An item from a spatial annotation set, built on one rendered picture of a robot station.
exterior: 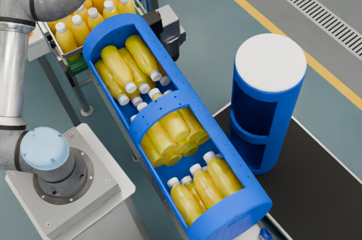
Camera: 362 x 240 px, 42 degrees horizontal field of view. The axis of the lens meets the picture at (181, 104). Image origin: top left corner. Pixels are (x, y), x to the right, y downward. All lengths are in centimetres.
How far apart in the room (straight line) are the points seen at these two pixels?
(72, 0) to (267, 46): 87
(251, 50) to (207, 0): 159
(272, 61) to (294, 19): 153
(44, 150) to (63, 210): 24
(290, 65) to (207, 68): 129
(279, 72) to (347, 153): 117
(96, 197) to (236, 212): 42
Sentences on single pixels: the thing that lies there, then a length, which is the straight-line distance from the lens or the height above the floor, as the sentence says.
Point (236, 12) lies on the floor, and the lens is 338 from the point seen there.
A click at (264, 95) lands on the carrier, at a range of 183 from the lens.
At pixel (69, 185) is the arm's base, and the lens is 144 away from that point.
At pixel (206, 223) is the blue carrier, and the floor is 120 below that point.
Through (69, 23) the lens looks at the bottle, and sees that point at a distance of 204.
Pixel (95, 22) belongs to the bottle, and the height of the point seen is 106.
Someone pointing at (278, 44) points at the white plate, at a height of 104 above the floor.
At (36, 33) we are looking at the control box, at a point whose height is 110.
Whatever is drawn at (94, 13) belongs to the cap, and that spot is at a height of 110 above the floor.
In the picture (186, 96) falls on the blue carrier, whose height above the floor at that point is 121.
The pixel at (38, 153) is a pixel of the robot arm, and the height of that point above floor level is 145.
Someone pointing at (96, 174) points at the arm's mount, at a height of 122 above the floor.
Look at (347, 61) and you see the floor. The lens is 325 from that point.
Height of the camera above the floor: 257
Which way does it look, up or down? 60 degrees down
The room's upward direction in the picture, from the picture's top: 6 degrees counter-clockwise
